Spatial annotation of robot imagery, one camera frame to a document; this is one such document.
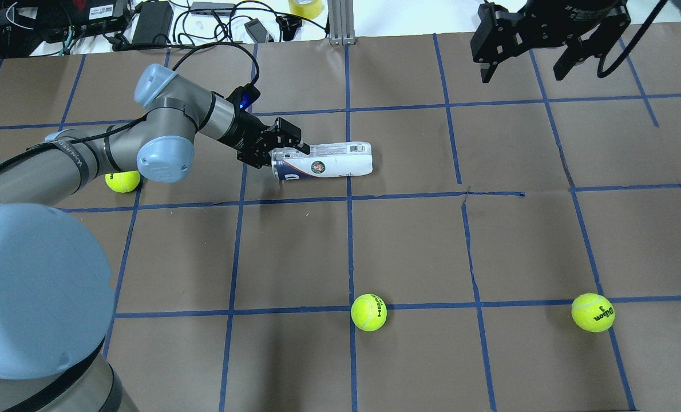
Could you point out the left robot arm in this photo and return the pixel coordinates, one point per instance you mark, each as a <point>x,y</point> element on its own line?
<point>56,302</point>

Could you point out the aluminium frame post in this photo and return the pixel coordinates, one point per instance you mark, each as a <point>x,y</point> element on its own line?
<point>340,22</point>

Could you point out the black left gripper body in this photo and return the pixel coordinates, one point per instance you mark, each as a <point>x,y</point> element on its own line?
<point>245,130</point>

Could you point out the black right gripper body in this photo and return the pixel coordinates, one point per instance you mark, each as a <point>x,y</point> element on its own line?
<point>563,12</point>

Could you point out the tennis ball right side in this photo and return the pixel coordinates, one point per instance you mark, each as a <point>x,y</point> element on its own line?
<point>593,312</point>

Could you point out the yellow tape roll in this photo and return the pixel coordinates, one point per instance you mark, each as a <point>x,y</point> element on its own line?
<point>309,9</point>

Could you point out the tennis ball near left gripper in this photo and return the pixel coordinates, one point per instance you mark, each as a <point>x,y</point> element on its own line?
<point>123,182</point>

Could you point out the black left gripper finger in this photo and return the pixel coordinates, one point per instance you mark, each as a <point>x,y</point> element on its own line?
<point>287,135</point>
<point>256,159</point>

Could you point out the centre Head tennis ball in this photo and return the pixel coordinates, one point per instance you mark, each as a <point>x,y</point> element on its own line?
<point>369,312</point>

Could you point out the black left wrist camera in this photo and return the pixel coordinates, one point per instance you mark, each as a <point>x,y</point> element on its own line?
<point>243,96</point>

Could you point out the clear tennis ball can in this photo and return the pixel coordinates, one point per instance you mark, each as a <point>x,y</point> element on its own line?
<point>345,159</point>

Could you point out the black power adapter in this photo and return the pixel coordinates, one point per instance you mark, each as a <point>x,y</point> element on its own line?
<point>154,20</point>

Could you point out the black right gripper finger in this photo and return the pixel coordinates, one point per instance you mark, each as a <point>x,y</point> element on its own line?
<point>494,40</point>
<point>576,52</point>

